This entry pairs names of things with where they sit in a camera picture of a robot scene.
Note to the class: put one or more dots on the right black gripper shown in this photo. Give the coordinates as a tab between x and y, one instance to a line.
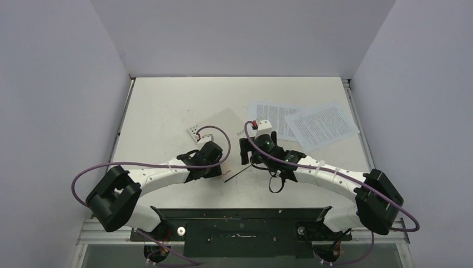
245	148

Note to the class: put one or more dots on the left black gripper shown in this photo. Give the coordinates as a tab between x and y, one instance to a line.
216	172

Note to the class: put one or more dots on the grey and black folder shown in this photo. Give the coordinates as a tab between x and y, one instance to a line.
227	129

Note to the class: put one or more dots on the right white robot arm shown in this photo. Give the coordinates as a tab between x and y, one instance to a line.
375	200

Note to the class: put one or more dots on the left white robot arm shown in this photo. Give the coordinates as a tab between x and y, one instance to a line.
114	200

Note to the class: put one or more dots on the left printed paper sheet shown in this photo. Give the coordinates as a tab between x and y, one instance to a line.
275	113

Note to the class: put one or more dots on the printed paper sheet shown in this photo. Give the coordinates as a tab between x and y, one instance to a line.
321	126
275	113

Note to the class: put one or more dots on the right printed paper sheet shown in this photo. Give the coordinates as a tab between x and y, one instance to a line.
321	126

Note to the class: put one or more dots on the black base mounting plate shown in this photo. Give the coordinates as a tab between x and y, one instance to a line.
247	232

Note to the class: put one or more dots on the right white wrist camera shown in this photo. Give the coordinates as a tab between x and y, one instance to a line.
262	127

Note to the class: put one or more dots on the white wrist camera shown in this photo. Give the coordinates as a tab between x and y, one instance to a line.
262	127
195	135

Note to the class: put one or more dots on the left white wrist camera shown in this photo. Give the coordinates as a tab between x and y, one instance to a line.
195	135

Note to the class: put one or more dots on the aluminium frame rail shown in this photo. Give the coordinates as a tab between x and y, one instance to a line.
127	248

